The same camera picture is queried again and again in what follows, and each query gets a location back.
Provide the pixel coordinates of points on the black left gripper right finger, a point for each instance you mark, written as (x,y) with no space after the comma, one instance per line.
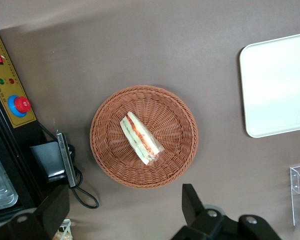
(205,225)

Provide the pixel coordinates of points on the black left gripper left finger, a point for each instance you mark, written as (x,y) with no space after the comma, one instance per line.
(50,212)

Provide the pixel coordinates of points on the plastic-wrapped triangle sandwich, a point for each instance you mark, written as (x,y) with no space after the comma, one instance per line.
(140,138)

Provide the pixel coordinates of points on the brown round wicker basket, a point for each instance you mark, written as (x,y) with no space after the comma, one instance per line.
(170,155)

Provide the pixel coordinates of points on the white rectangular plastic tray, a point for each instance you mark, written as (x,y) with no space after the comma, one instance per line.
(277,85)

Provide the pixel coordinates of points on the shiny metal pan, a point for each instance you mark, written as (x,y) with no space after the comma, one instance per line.
(0,185)

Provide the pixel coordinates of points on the black machine with yellow panel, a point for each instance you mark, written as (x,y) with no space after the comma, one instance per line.
(20,152)

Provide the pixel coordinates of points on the red emergency stop button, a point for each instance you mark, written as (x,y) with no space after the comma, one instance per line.
(21,105)

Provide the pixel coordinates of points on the black bracket with metal plate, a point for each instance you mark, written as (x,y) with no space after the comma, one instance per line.
(48,160)

